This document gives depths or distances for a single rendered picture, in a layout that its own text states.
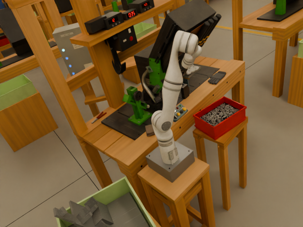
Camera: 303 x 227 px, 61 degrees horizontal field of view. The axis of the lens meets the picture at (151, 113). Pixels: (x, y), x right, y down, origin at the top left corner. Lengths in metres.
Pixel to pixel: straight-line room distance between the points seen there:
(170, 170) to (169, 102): 0.42
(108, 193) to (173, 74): 0.76
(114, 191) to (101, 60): 1.00
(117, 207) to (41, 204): 1.62
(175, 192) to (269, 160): 1.49
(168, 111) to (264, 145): 1.82
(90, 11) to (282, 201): 2.14
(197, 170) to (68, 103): 1.03
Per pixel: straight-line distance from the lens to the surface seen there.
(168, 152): 1.46
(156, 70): 1.98
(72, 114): 2.02
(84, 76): 2.10
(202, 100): 2.07
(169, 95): 1.27
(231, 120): 1.88
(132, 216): 1.49
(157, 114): 1.35
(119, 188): 1.55
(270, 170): 2.74
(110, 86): 2.15
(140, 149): 1.73
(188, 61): 1.62
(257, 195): 2.55
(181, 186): 1.54
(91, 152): 2.24
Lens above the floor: 2.06
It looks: 35 degrees down
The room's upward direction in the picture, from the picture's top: 15 degrees counter-clockwise
